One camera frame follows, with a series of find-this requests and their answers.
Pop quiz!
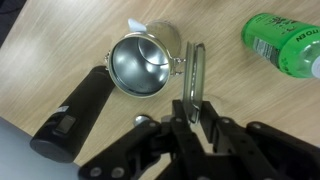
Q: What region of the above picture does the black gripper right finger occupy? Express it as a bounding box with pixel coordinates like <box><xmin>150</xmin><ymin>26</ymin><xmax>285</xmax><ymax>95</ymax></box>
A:
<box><xmin>200</xmin><ymin>101</ymin><xmax>287</xmax><ymax>180</ymax></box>

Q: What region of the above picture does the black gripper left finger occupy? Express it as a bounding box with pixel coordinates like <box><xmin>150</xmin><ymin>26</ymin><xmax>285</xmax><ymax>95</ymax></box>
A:
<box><xmin>159</xmin><ymin>100</ymin><xmax>214</xmax><ymax>180</ymax></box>

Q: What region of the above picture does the light green metal canister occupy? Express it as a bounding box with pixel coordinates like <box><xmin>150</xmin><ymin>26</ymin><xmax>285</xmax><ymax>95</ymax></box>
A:
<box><xmin>105</xmin><ymin>18</ymin><xmax>206</xmax><ymax>123</ymax></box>

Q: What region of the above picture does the green plastic bottle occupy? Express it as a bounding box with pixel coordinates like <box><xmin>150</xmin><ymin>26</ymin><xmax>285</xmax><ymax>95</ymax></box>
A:
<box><xmin>241</xmin><ymin>13</ymin><xmax>320</xmax><ymax>78</ymax></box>

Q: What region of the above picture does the black thermos bottle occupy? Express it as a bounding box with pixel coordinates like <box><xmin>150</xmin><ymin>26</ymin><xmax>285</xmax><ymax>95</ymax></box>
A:
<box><xmin>30</xmin><ymin>66</ymin><xmax>115</xmax><ymax>163</ymax></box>

